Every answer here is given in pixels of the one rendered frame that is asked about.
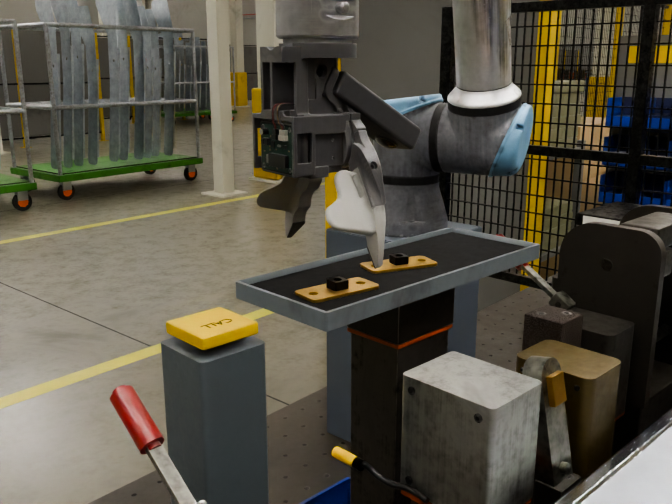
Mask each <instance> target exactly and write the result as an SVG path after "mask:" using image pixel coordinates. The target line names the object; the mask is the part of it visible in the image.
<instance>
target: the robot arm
mask: <svg viewBox="0 0 672 504"><path fill-rule="evenodd" d="M452 3H453V24H454V45H455V67H456V87H455V88H454V89H453V90H452V91H451V92H450V93H449V95H448V98H447V101H448V103H442V102H443V98H442V95H441V94H432V95H423V96H415V97H407V98H399V99H390V100H383V99H381V98H380V97H379V96H377V95H376V94H375V93H373V92H372V91H371V90H369V89H368V88H367V87H365V86H364V85H363V84H362V83H360V82H359V81H358V80H356V79H355V78H354V77H352V76H351V75H350V74H348V73H347V72H346V71H339V70H338V58H357V44H355V43H352V40H354V39H356V38H357V37H358V36H359V0H275V9H276V37H277V38H278V39H282V40H283V43H279V46H276V47H260V73H261V112H260V113H252V126H253V161H254V168H262V170H263V171H266V172H270V173H274V174H279V175H283V177H282V179H281V181H280V182H278V183H277V184H275V185H273V186H271V187H269V188H267V189H265V190H263V191H261V192H260V193H259V195H258V197H257V204H258V206H260V207H263V208H269V209H276V210H282V211H285V234H286V237H287V238H291V237H292V236H293V235H294V234H295V233H296V232H297V231H298V230H299V229H300V228H301V227H302V226H303V225H304V224H305V216H306V212H307V210H308V209H309V208H310V206H311V198H312V195H313V193H314V192H315V191H316V190H317V189H318V188H319V187H320V184H321V182H322V178H324V177H329V173H334V172H337V173H336V174H335V176H334V184H335V188H336V191H337V195H338V196H337V200H336V201H335V202H334V203H332V204H331V205H330V206H329V207H328V208H327V209H326V211H325V216H326V219H327V222H328V224H329V225H330V226H331V227H332V228H333V229H335V230H338V231H344V232H350V233H356V234H362V235H365V236H366V240H367V249H368V252H369V255H370V258H371V260H372V263H373V266H374V268H375V269H376V268H379V267H381V266H382V265H383V255H384V241H385V236H391V237H413V236H417V235H421V234H424V233H428V232H432V231H436V230H440V229H444V228H447V225H448V217H447V214H446V210H445V206H444V202H443V199H442V195H441V192H440V188H439V172H447V173H461V174H475V175H488V176H489V177H492V176H511V175H514V174H516V173H517V172H518V171H519V169H520V168H521V166H522V164H523V162H524V159H525V156H526V153H527V150H528V146H529V142H530V137H531V132H532V126H533V108H532V106H531V105H528V104H527V103H524V104H523V105H522V93H521V90H520V89H519V88H518V87H517V86H516V85H514V84H513V83H512V81H511V0H452ZM257 128H261V129H260V134H261V156H258V131H257ZM368 136H369V137H370V138H371V139H373V145H372V144H371V142H370V140H369V138H368Z"/></svg>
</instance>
